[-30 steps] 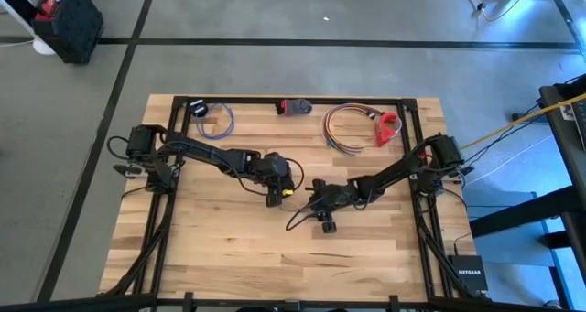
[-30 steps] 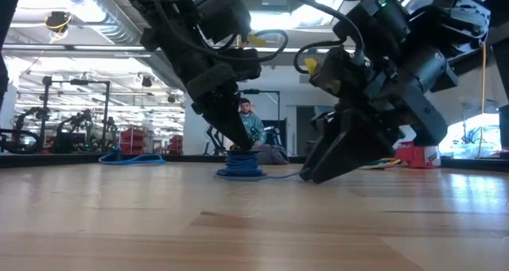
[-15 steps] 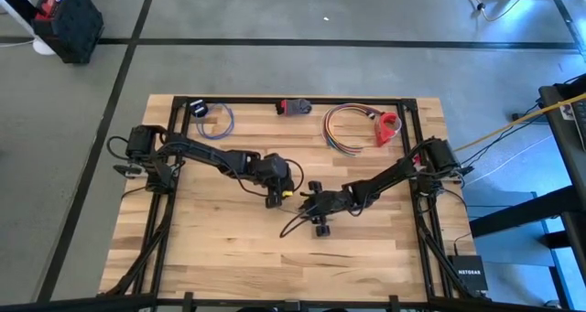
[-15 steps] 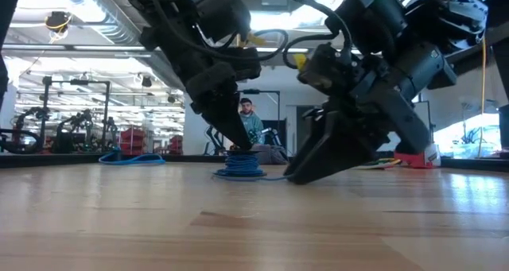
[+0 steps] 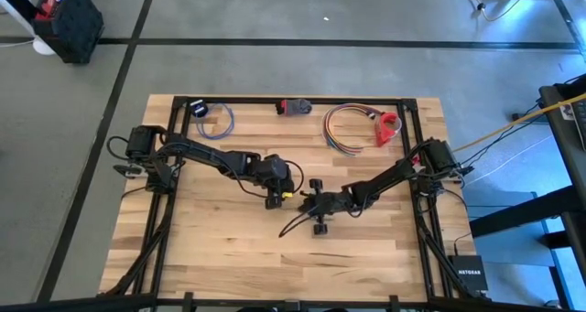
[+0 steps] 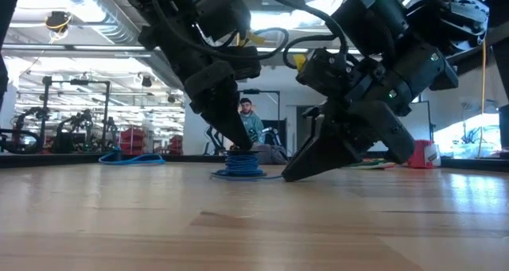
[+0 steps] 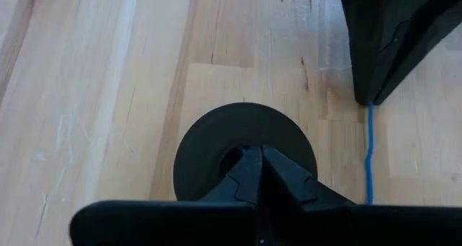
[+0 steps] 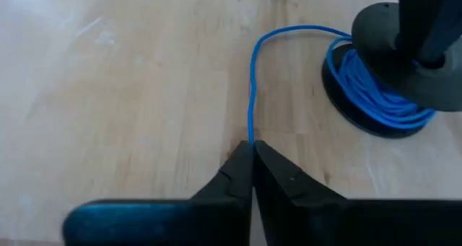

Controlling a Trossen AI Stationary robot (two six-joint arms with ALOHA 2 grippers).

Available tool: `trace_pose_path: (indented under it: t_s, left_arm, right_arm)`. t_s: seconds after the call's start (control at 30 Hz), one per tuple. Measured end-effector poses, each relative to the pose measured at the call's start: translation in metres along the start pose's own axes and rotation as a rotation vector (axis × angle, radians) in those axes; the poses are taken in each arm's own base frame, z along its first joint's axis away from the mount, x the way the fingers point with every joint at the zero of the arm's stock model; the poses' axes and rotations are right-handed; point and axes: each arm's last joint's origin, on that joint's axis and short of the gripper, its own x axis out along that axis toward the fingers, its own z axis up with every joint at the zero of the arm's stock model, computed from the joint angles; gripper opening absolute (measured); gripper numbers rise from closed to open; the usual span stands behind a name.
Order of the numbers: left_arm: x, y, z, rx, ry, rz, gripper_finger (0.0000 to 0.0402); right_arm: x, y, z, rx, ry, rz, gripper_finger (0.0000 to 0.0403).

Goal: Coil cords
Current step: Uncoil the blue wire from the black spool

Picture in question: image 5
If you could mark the black crate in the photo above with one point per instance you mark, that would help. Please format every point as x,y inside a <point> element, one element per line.
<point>78,33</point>

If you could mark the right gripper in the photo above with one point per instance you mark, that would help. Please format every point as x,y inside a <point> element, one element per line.
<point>336,202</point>

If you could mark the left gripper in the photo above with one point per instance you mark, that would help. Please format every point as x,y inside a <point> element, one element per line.
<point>274,172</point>

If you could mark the grey red pouch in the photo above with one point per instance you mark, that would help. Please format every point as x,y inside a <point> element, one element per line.
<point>297,106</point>

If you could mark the white stand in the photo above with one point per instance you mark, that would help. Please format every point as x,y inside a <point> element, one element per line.
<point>43,46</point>

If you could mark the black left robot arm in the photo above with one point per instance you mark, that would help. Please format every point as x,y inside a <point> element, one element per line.
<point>206,154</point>

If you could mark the black desk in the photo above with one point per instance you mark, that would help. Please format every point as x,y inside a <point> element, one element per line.
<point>574,175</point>

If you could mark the black Netgear switch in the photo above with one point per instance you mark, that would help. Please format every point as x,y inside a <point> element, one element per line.
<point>469,273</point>

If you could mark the red plastic holder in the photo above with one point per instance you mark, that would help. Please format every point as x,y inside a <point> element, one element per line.
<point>383,136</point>

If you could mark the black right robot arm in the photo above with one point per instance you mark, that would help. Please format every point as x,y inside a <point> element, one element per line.
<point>389,179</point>

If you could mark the black keyboard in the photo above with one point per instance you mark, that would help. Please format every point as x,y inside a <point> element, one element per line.
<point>581,124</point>

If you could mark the black aluminium frame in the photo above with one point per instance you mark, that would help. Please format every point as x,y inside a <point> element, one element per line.
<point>247,100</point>

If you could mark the black blue white adapter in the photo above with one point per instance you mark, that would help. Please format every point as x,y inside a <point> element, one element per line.
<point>198,107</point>

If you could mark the small yellow tag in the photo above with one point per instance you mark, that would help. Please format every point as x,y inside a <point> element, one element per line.
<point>287,194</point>

